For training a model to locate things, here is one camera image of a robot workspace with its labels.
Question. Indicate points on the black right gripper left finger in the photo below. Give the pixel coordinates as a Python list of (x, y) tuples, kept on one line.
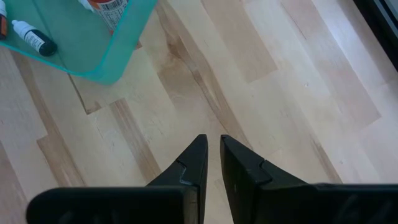
[(186, 193)]

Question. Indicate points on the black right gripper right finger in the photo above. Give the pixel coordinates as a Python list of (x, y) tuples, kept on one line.
[(248, 193)]

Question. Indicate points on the large orange food colouring bottle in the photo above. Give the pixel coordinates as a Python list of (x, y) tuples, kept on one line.
[(113, 12)]

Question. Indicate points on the small dark red dropper bottle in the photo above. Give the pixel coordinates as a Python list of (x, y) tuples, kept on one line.
[(3, 28)]

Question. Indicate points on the teal translucent plastic bin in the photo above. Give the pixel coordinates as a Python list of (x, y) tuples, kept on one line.
[(81, 46)]

